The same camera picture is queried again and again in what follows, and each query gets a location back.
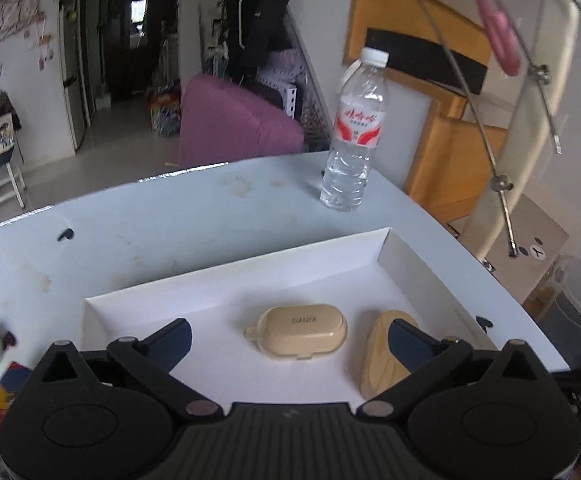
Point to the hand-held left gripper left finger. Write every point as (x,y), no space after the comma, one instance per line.
(169,346)

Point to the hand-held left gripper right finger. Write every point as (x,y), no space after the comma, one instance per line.
(410,347)

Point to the black rectangular wall panel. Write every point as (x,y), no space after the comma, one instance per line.
(420,57)

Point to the black hanging vest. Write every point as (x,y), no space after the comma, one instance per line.
(260,5)

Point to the black white shoulder bag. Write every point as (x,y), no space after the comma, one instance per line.
(4,120)

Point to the purple upholstered chair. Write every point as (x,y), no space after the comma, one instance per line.
(235,120)

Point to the beige earbuds case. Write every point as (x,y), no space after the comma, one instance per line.
(298,332)

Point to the oval wooden box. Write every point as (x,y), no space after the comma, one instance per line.
(378,365)

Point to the white perforated panels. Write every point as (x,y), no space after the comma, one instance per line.
(283,87)

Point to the colourful floor bag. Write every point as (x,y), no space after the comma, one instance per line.
(165,110)

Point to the clear plastic water bottle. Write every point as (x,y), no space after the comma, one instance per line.
(355,125)

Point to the white cardboard tray box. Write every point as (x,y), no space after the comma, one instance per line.
(270,280)

